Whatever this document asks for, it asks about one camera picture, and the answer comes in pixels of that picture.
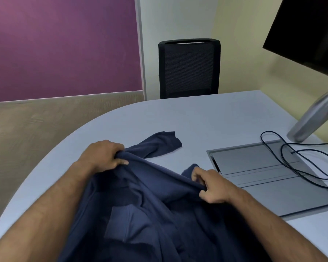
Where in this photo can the person's right hand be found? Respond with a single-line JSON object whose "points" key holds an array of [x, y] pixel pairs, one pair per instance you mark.
{"points": [[216, 188]]}

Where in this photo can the person's left hand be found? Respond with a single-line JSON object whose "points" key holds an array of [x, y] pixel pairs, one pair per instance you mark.
{"points": [[104, 158]]}

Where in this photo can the navy blue hoodie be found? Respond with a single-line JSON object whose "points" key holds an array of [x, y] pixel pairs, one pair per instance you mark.
{"points": [[158, 215]]}

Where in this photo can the person's right forearm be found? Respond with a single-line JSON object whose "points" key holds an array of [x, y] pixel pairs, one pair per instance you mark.
{"points": [[276, 229]]}

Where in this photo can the person's left forearm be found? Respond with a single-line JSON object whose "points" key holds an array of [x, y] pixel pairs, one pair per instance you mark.
{"points": [[41, 215]]}

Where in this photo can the black mesh back chair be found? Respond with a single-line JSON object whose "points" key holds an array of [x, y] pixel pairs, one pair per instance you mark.
{"points": [[190, 70]]}

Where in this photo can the steel water bottle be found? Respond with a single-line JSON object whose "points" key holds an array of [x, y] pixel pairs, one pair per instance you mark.
{"points": [[314, 117]]}

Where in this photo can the black television screen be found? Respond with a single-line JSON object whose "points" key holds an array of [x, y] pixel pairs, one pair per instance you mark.
{"points": [[309, 32]]}

